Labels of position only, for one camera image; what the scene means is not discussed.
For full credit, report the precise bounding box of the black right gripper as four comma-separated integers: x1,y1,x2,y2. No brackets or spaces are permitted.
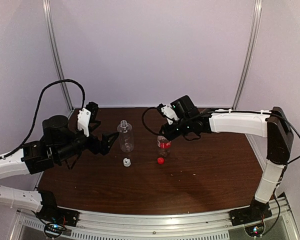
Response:
160,116,193,141

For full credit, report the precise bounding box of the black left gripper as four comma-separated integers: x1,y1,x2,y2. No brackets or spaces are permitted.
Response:
54,119,119,163

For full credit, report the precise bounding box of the red label soda bottle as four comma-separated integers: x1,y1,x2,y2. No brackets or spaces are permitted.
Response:
157,135,172,158

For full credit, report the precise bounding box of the clear plastic bottle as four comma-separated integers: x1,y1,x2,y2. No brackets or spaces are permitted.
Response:
117,120,134,153

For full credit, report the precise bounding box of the red soda bottle cap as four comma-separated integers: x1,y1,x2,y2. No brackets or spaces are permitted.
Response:
157,157,165,165

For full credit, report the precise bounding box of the white bottle cap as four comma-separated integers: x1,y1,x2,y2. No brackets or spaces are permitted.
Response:
122,157,131,167

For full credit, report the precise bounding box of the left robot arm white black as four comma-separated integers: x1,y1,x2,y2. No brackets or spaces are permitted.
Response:
0,115,119,222

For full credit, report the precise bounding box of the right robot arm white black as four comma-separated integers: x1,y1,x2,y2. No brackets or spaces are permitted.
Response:
157,95,294,221

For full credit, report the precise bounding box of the left round circuit board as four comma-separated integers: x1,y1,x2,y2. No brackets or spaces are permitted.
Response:
43,222,67,239

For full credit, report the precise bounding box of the round circuit board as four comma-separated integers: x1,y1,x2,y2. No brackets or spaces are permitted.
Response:
43,222,67,239
244,221,265,238

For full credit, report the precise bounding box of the right round circuit board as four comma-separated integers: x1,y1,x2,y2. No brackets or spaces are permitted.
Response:
244,221,265,238

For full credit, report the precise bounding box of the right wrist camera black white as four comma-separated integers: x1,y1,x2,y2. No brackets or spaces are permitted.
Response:
157,103,179,125

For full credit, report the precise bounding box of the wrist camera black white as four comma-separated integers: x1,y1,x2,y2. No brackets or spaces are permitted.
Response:
76,101,99,137
157,103,179,125

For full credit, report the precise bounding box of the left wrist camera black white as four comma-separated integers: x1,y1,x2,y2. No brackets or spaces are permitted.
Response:
76,101,99,137

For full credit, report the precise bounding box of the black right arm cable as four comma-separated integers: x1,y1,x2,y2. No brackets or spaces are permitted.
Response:
141,106,166,137

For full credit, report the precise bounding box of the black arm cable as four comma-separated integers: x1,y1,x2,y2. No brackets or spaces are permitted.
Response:
141,106,166,137
0,78,87,161

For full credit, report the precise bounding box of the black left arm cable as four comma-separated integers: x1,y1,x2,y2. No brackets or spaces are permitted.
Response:
0,78,87,161

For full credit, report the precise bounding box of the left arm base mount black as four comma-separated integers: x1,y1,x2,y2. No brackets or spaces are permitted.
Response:
35,206,79,227

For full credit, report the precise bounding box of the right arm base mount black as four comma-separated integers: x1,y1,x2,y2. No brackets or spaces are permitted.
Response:
229,206,273,227

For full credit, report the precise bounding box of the aluminium front rail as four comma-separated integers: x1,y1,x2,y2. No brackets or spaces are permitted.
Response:
14,197,296,240

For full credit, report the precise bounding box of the left aluminium frame post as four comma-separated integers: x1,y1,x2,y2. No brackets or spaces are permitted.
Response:
42,0,74,111

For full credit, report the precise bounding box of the aluminium frame post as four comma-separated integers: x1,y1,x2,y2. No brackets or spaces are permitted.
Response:
232,0,263,109
42,0,74,111

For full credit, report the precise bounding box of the right aluminium frame post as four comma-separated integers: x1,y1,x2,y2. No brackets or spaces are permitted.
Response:
232,0,263,109

